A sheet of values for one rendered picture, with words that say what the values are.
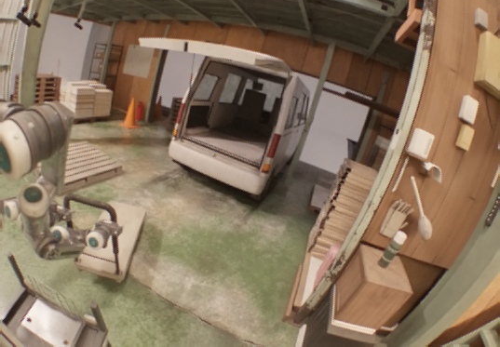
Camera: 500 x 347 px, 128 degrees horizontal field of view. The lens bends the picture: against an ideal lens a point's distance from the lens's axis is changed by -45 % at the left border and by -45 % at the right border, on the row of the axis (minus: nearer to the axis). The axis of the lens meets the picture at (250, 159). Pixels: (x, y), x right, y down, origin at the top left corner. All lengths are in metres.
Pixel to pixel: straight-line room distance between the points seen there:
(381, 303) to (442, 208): 0.63
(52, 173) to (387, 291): 1.40
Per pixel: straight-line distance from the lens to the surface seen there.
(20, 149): 0.49
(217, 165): 2.82
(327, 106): 6.29
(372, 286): 1.18
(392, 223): 1.34
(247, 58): 1.61
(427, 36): 1.36
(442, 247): 1.62
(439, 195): 1.42
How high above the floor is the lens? 1.48
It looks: 17 degrees down
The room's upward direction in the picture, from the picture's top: 17 degrees clockwise
